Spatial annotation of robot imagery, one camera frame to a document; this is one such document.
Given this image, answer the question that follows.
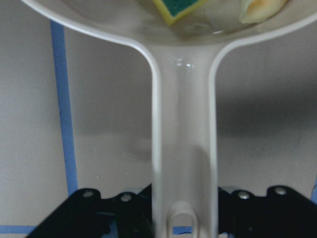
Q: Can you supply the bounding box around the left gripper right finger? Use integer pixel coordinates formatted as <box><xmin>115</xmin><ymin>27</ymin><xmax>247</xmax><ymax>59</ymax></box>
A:
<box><xmin>218</xmin><ymin>185</ymin><xmax>317</xmax><ymax>238</ymax></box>

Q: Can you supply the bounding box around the yellow green sponge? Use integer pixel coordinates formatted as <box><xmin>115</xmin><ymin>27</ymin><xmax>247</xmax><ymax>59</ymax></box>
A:
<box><xmin>153</xmin><ymin>0</ymin><xmax>207</xmax><ymax>26</ymax></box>

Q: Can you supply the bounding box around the beige plastic dustpan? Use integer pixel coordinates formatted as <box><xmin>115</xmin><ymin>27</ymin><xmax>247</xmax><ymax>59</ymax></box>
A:
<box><xmin>26</xmin><ymin>0</ymin><xmax>317</xmax><ymax>238</ymax></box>

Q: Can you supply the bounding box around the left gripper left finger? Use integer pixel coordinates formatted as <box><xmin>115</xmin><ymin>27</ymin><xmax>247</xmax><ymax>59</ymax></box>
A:
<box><xmin>28</xmin><ymin>185</ymin><xmax>154</xmax><ymax>238</ymax></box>

